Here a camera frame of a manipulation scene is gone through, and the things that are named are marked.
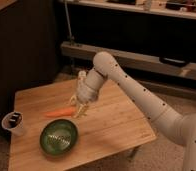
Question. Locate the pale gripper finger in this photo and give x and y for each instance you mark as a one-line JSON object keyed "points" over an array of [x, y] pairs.
{"points": [[73, 100], [80, 110]]}

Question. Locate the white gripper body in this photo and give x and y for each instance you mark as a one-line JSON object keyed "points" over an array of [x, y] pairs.
{"points": [[87, 91]]}

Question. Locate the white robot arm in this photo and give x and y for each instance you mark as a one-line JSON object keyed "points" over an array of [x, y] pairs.
{"points": [[178, 128]]}

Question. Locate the green ceramic bowl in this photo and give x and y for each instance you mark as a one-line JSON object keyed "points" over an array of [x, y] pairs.
{"points": [[58, 137]]}

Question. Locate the white tube bottle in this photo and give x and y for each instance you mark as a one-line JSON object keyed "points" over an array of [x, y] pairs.
{"points": [[81, 77]]}

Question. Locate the metal pole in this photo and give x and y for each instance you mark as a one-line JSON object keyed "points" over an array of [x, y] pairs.
{"points": [[71, 38]]}

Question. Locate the dark item in cup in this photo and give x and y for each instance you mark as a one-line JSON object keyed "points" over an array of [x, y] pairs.
{"points": [[15, 119]]}

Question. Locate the long grey case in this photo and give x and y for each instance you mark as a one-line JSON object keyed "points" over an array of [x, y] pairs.
{"points": [[130, 59]]}

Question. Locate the black case handle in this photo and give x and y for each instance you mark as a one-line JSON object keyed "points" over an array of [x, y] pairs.
{"points": [[176, 63]]}

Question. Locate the cluttered wall shelf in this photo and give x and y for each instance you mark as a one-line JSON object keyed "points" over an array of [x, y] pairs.
{"points": [[146, 7]]}

